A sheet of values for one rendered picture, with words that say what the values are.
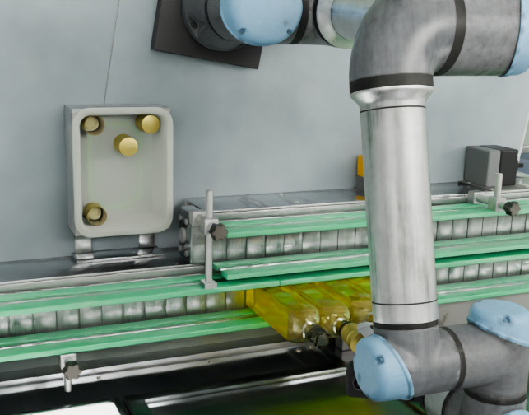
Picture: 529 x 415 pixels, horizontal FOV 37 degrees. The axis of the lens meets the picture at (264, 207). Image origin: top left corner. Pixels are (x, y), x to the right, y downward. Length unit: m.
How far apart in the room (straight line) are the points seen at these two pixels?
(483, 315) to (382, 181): 0.20
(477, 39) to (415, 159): 0.16
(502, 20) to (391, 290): 0.33
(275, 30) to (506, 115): 0.76
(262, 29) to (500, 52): 0.43
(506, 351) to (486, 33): 0.37
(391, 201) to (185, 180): 0.70
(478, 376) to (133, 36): 0.86
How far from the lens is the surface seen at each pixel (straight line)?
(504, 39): 0.96
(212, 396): 1.35
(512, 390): 1.00
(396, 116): 0.89
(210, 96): 1.50
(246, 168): 1.55
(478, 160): 1.77
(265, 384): 1.40
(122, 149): 1.40
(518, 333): 0.97
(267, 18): 1.26
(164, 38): 1.45
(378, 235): 0.89
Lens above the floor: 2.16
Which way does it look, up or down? 64 degrees down
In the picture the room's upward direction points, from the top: 118 degrees clockwise
